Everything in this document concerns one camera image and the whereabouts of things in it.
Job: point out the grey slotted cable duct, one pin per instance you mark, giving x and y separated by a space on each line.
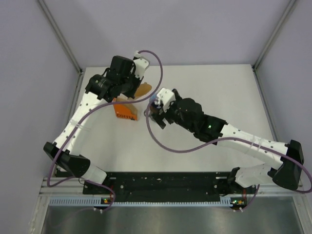
103 202

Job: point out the brown paper coffee filter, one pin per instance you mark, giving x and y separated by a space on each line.
142 90

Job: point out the left aluminium corner post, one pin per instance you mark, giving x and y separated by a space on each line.
59 35

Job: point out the orange coffee filter packet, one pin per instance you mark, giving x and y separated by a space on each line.
126 111

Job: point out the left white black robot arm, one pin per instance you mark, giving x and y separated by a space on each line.
100 91

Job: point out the grey glass coffee server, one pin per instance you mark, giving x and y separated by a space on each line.
149 115

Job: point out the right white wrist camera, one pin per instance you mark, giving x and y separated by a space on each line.
164 98

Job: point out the right aluminium corner post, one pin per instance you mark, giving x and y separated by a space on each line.
275 33

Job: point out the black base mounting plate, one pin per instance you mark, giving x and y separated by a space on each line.
215 182

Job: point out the blue glass ribbed dripper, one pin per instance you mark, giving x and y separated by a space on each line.
153 98

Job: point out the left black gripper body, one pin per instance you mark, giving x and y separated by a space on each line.
130 84

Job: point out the aluminium corner post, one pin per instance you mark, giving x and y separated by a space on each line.
59 35
275 33

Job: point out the aluminium front frame rail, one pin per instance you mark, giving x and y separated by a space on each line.
75 186

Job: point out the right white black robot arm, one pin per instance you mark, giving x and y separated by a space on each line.
282 163

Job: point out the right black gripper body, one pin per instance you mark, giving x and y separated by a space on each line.
172 115

